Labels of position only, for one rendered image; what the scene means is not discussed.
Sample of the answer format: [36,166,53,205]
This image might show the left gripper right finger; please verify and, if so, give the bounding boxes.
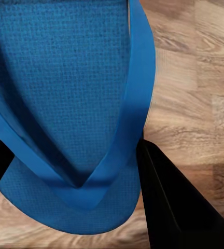
[136,138,224,249]

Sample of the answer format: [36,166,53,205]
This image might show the sandal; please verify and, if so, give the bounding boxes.
[0,0,156,235]

